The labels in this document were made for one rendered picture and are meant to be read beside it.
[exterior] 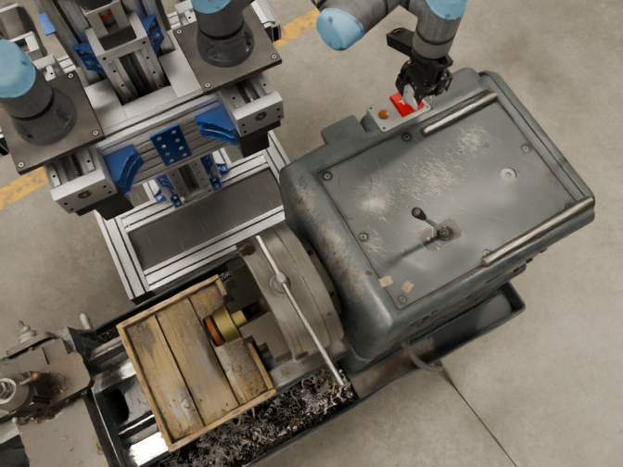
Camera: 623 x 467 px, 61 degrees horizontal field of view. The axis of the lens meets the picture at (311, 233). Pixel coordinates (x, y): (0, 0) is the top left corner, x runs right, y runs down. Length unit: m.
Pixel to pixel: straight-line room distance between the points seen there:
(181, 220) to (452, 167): 1.39
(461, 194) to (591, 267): 1.58
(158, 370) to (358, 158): 0.76
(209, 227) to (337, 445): 1.04
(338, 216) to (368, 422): 1.33
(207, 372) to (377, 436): 1.05
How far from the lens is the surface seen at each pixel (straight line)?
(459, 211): 1.19
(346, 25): 0.95
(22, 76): 1.34
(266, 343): 1.23
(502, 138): 1.30
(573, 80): 3.16
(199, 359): 1.48
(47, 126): 1.44
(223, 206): 2.32
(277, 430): 1.74
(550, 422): 2.51
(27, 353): 1.57
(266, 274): 1.13
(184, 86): 1.57
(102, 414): 1.50
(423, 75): 1.14
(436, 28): 1.02
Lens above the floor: 2.32
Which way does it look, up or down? 70 degrees down
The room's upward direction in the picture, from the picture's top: 1 degrees counter-clockwise
